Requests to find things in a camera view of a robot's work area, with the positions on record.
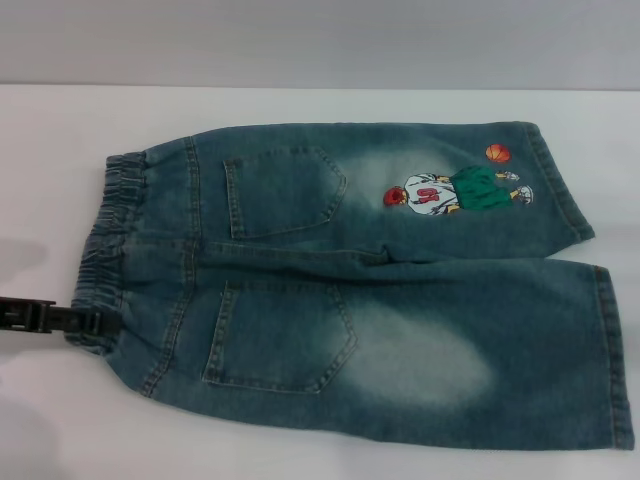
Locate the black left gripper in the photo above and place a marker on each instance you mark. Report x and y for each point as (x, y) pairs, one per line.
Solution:
(25, 314)

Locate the blue denim shorts basketball print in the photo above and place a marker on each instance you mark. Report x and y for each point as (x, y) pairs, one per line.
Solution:
(400, 300)

